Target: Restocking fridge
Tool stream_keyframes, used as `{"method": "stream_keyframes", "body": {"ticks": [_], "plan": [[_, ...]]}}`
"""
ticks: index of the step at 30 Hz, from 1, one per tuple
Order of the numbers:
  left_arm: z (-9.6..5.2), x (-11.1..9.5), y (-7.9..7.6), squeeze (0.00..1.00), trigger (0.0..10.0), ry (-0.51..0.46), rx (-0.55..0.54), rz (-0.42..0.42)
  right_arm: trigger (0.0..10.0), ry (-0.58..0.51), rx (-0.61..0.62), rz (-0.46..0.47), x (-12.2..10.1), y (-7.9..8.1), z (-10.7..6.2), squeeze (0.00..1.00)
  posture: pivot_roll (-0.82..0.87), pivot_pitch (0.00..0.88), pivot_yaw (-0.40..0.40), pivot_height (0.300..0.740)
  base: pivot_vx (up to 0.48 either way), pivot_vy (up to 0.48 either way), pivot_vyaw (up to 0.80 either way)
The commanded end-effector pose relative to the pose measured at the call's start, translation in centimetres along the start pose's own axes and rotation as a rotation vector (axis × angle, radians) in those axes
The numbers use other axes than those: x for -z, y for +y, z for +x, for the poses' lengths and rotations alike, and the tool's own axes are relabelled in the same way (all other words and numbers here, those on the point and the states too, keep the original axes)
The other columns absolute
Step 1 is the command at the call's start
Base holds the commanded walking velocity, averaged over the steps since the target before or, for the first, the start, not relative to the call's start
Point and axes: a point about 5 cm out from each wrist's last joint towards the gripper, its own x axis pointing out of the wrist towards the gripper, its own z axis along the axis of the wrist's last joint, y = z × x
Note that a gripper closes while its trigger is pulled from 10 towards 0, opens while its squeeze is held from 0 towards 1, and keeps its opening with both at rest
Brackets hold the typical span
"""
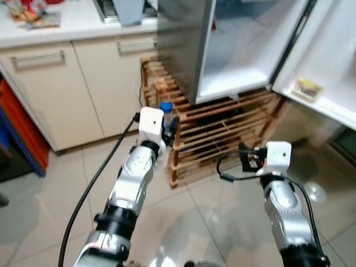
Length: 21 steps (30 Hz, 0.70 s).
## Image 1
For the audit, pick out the clear bottle with blue cap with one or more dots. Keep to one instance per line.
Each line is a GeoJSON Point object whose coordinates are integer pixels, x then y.
{"type": "Point", "coordinates": [166, 109]}

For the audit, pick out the silver fridge door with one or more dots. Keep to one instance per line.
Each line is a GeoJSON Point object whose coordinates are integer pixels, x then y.
{"type": "Point", "coordinates": [328, 55]}

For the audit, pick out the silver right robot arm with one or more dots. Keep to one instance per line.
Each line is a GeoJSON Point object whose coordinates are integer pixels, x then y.
{"type": "Point", "coordinates": [283, 214]}

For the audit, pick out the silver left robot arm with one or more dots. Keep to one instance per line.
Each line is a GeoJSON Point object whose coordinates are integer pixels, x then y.
{"type": "Point", "coordinates": [130, 178]}

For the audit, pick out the silver fridge body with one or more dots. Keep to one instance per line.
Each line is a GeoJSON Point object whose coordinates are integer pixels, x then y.
{"type": "Point", "coordinates": [178, 44]}

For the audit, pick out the wooden slatted rack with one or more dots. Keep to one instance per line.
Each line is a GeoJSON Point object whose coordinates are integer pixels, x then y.
{"type": "Point", "coordinates": [222, 119]}

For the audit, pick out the yellow packet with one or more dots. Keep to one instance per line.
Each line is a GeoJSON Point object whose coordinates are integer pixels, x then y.
{"type": "Point", "coordinates": [307, 87]}

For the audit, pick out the dark floor mat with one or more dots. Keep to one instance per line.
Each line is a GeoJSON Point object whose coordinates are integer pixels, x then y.
{"type": "Point", "coordinates": [346, 146]}

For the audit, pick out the cream kitchen cabinet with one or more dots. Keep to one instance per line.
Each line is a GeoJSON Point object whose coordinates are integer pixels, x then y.
{"type": "Point", "coordinates": [67, 94]}

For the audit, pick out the grey plastic container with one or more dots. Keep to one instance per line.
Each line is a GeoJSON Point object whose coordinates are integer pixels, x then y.
{"type": "Point", "coordinates": [129, 11]}

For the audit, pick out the red and blue crate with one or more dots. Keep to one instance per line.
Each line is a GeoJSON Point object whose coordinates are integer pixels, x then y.
{"type": "Point", "coordinates": [22, 128]}

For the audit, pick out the colourful snack packet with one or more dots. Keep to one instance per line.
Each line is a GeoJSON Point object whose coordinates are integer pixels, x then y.
{"type": "Point", "coordinates": [39, 16]}

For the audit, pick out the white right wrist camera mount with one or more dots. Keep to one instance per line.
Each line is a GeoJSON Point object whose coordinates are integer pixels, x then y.
{"type": "Point", "coordinates": [278, 154]}

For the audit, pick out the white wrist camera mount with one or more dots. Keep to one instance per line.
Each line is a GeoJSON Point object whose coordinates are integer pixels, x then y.
{"type": "Point", "coordinates": [150, 122]}
{"type": "Point", "coordinates": [278, 154]}

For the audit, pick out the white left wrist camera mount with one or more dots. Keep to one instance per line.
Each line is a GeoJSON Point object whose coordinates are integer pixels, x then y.
{"type": "Point", "coordinates": [150, 122]}

